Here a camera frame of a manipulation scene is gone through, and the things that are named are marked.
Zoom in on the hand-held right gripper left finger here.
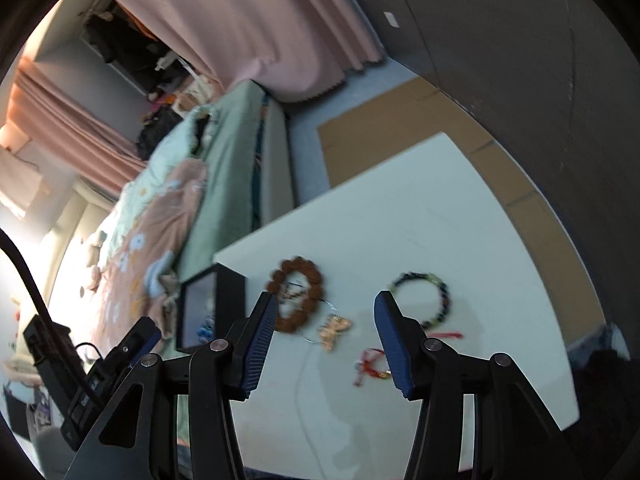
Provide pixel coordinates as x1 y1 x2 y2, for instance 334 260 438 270
62 290 279 480

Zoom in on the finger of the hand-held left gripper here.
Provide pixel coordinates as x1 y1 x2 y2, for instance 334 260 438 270
102 316 163 377

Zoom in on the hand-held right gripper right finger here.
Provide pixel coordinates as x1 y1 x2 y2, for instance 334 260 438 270
374 290 581 480

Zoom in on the red string bracelet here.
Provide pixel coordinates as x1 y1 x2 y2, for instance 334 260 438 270
352 330 463 387

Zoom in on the dark bead bracelet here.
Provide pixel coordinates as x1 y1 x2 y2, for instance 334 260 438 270
389 271 451 331

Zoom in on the gold butterfly pendant necklace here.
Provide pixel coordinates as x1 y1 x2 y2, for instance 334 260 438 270
295 298 354 463

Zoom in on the black jewelry box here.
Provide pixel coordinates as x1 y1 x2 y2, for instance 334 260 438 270
175 262 247 355

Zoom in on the brown wooden bead bracelet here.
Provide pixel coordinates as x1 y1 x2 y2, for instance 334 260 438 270
266 256 327 334

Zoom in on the peach floral blanket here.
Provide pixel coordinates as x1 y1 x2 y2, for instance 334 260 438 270
82 159 209 351

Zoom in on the bed with green sheet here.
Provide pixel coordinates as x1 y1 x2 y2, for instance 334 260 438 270
97 80 297 361

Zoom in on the black bag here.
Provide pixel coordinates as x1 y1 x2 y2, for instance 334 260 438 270
136 106 182 161

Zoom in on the peach curtain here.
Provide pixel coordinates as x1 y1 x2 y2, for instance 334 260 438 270
0 56 147 222

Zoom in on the brown cardboard sheet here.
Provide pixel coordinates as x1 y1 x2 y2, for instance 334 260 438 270
317 77 609 347

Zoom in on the pink curtain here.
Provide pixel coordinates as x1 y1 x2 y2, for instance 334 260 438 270
87 0 387 107

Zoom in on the black cable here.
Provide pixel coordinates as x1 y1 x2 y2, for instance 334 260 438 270
0 229 108 406

